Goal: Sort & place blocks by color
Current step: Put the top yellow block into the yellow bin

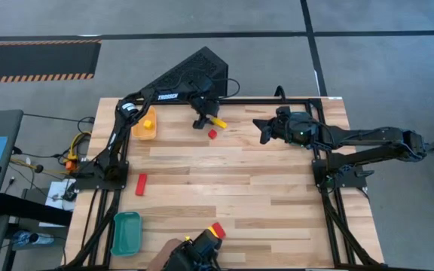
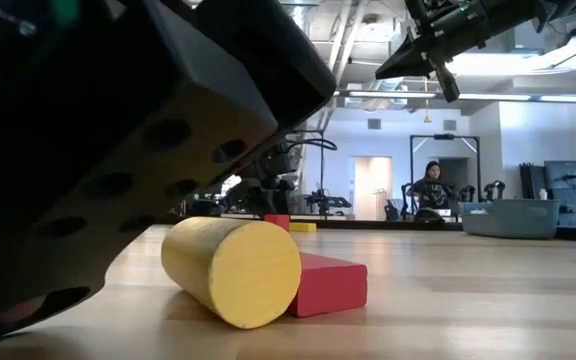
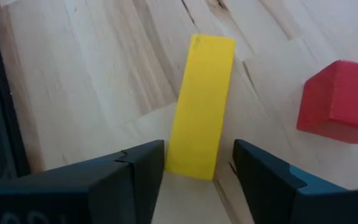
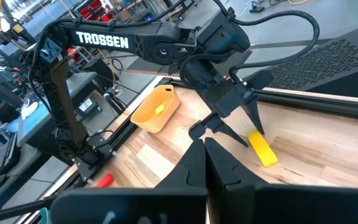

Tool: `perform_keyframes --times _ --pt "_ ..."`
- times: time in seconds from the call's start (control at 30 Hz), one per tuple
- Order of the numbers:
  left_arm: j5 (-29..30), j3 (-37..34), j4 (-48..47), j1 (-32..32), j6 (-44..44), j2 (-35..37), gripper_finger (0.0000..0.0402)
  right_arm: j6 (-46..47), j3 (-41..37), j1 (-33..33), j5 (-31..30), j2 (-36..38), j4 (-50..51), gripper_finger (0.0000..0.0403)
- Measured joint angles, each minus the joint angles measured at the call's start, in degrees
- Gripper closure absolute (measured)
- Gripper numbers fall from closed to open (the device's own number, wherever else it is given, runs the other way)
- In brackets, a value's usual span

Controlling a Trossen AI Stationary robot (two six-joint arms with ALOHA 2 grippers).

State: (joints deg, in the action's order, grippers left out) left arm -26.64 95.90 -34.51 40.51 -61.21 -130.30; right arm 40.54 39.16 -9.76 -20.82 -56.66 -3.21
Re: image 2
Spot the white door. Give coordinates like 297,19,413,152
352,156,394,222

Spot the person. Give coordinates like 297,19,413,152
407,160,459,212

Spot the teal plastic bin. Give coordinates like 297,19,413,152
457,198,562,241

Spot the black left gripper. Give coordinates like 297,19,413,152
0,0,280,346

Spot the black metal frame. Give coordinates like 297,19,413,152
287,128,326,217
409,133,482,211

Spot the yellow hanging cord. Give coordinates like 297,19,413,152
421,77,432,125

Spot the small red foam block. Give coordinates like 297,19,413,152
263,213,291,233

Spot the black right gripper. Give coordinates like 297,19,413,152
374,0,500,104

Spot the long ceiling light bar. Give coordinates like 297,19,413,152
334,89,576,105

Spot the large red rectangular block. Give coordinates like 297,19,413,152
287,251,369,319

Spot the grey computer monitor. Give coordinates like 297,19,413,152
543,159,576,191

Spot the black table edge rail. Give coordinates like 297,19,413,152
160,213,576,243

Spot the yellow foam cylinder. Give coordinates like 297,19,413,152
160,216,303,331

